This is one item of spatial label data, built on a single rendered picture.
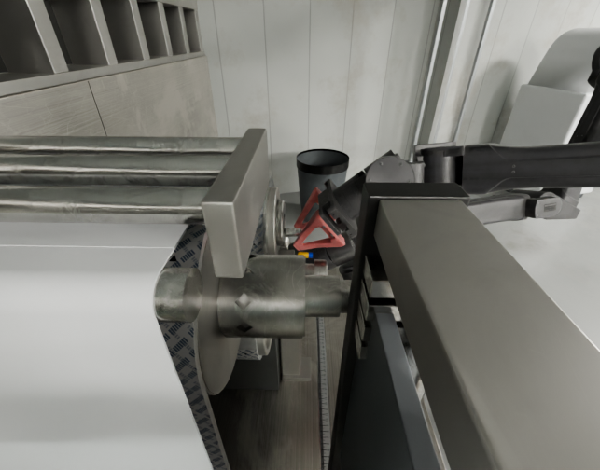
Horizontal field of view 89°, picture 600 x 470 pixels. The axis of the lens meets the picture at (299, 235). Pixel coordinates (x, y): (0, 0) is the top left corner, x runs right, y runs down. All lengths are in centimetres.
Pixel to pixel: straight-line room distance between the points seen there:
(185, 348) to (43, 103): 48
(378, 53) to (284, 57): 93
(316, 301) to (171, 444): 12
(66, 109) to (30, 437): 50
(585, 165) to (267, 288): 35
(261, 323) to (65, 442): 12
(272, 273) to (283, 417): 48
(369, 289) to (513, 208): 65
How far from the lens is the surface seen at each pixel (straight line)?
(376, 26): 346
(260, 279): 21
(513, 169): 44
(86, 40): 79
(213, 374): 23
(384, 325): 16
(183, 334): 18
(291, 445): 65
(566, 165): 44
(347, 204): 46
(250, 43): 311
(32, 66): 66
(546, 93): 397
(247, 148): 16
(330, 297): 23
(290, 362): 66
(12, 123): 56
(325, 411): 68
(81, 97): 67
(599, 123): 95
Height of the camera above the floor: 151
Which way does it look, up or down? 33 degrees down
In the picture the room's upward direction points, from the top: straight up
